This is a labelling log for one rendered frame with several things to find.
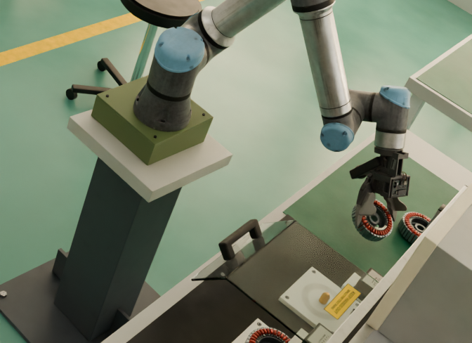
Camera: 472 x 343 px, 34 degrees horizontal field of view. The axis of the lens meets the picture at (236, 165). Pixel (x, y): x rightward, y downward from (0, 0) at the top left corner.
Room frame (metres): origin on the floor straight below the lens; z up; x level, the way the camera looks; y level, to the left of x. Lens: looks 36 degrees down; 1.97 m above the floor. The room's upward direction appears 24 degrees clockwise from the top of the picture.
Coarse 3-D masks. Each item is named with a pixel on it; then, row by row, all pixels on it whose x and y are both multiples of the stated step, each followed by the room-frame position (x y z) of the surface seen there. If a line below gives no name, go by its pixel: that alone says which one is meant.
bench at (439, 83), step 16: (464, 48) 3.16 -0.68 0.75; (432, 64) 2.88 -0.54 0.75; (448, 64) 2.94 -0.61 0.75; (464, 64) 3.01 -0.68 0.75; (416, 80) 2.68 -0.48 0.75; (432, 80) 2.74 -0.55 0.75; (448, 80) 2.80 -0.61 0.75; (464, 80) 2.86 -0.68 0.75; (416, 96) 2.70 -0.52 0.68; (432, 96) 2.65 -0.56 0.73; (448, 96) 2.66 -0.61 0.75; (464, 96) 2.72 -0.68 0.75; (416, 112) 2.69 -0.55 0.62; (448, 112) 2.62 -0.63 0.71; (464, 112) 2.60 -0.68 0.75
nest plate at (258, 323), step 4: (256, 320) 1.18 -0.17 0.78; (260, 320) 1.19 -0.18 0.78; (252, 324) 1.17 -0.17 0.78; (256, 324) 1.17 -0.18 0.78; (260, 324) 1.17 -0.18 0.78; (264, 324) 1.18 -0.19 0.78; (248, 328) 1.15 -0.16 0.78; (252, 328) 1.15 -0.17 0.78; (256, 328) 1.16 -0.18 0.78; (244, 332) 1.14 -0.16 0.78; (248, 332) 1.14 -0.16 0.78; (240, 336) 1.12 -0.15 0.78; (244, 336) 1.13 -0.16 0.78; (236, 340) 1.11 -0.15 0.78; (240, 340) 1.11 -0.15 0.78; (244, 340) 1.12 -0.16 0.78
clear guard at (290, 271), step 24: (240, 240) 1.13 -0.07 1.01; (264, 240) 1.10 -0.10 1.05; (288, 240) 1.12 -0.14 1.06; (312, 240) 1.15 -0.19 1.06; (216, 264) 1.03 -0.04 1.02; (240, 264) 1.01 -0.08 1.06; (264, 264) 1.03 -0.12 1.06; (288, 264) 1.06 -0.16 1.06; (312, 264) 1.09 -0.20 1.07; (336, 264) 1.11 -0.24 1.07; (240, 288) 0.95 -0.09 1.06; (264, 288) 0.98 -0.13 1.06; (288, 288) 1.00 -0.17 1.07; (312, 288) 1.03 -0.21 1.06; (336, 288) 1.05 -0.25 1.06; (360, 288) 1.08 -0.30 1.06; (288, 312) 0.95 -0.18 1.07; (312, 312) 0.97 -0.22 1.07; (312, 336) 0.92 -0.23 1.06
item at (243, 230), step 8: (248, 224) 1.12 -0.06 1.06; (256, 224) 1.13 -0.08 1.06; (240, 232) 1.09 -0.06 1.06; (256, 232) 1.12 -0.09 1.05; (224, 240) 1.05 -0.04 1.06; (232, 240) 1.06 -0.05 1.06; (224, 248) 1.04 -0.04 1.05; (232, 248) 1.05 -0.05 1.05; (224, 256) 1.04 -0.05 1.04; (232, 256) 1.04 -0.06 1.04
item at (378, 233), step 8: (376, 200) 1.69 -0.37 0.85; (376, 208) 1.67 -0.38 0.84; (384, 208) 1.68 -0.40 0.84; (352, 216) 1.63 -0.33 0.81; (368, 216) 1.64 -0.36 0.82; (376, 216) 1.65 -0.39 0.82; (384, 216) 1.66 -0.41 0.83; (360, 224) 1.60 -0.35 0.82; (368, 224) 1.61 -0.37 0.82; (376, 224) 1.65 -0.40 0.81; (384, 224) 1.64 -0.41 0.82; (392, 224) 1.66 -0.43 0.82; (360, 232) 1.60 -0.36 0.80; (368, 232) 1.59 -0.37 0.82; (376, 232) 1.60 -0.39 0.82; (384, 232) 1.62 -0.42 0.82; (376, 240) 1.61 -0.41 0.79
